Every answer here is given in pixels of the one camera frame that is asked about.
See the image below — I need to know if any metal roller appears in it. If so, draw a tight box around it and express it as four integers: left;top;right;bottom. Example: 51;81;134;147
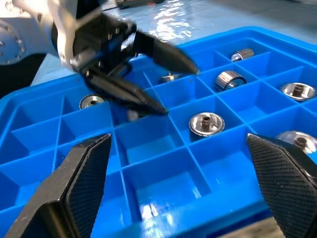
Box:
276;130;317;156
213;70;247;93
188;112;225;142
230;48;255;61
158;71;183;84
279;82;317;102
78;95;107;110

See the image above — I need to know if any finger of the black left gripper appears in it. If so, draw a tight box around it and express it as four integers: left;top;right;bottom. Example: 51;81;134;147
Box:
85;68;169;116
133;31;199;75

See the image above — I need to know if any blue plastic compartment tray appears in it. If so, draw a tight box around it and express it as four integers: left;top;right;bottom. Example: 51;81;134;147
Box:
0;26;317;238

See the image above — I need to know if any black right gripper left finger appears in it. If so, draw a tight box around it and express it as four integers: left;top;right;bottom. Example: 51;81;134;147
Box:
4;133;112;238

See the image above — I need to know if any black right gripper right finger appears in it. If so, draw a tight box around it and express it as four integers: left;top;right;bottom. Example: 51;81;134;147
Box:
247;133;317;238

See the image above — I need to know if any dark flat object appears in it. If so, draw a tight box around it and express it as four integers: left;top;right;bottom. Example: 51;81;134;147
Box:
116;0;165;10

